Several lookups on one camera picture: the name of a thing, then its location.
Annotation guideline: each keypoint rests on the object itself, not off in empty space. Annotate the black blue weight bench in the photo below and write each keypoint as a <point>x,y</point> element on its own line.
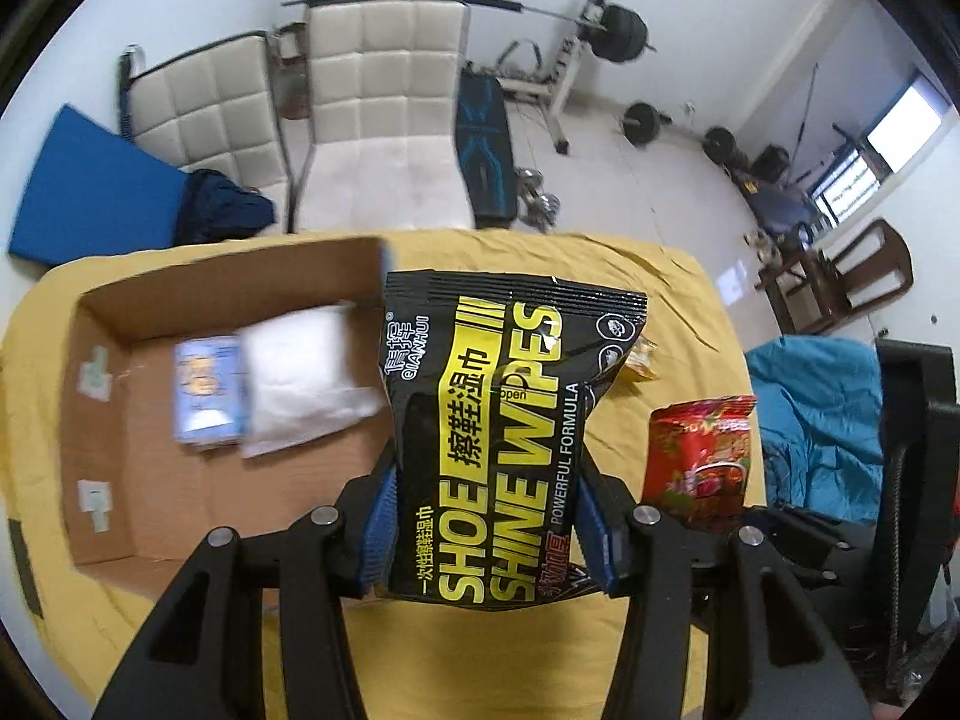
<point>486,142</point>

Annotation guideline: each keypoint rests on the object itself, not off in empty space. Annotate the cardboard box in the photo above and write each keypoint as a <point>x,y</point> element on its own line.
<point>150,465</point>

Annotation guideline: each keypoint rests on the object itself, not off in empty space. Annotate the black yellow wipes packet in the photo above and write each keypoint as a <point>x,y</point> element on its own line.
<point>487,435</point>

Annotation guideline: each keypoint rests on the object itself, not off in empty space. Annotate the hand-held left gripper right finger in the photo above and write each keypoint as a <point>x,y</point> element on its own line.
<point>600,540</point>

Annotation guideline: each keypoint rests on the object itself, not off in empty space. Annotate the dark blue bag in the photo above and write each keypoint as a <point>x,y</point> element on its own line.
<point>780,206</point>

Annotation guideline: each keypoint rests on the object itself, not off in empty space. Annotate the blue tissue packet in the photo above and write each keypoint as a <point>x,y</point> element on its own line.
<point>206,394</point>

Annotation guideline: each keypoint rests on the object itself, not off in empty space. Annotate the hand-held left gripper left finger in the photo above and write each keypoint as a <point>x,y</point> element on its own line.
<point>379,532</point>

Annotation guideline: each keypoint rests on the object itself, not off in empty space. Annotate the white barbell rack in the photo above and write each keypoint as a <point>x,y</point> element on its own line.
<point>566,75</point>

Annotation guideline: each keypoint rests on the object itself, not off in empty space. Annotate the white soft packet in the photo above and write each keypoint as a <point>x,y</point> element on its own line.
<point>304,375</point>

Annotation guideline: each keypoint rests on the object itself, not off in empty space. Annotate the chrome dumbbells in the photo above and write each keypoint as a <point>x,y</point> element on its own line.
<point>538,199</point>

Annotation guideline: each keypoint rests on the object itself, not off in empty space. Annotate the teal blanket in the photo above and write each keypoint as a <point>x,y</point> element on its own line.
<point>817,420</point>

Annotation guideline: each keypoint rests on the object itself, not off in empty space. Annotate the dark blue cloth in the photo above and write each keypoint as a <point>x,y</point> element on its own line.
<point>225,206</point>

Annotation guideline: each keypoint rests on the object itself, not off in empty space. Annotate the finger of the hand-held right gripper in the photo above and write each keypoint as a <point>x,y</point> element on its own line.
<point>810,540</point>

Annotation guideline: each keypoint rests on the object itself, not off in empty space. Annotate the black weight plate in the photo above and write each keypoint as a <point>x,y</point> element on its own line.
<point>724,146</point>
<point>643,124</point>

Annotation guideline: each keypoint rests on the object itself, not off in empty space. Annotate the small yellow snack packet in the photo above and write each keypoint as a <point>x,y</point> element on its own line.
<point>641,360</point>

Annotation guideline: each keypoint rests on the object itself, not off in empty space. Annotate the wooden chair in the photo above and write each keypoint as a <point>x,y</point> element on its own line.
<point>840,277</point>

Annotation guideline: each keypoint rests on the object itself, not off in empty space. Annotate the blue foam mat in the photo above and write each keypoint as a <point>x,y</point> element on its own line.
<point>90,187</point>

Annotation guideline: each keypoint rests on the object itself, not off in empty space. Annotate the window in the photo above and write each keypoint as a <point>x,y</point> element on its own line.
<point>885,150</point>

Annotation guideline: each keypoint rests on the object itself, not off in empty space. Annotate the red snack packet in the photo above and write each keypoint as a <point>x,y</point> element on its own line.
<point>701,457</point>

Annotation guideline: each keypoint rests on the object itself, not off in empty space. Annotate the white padded chair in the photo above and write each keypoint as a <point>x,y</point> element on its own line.
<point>382,112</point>
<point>210,112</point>

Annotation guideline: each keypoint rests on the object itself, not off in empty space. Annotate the yellow tablecloth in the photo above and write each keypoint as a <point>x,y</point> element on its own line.
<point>675,292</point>

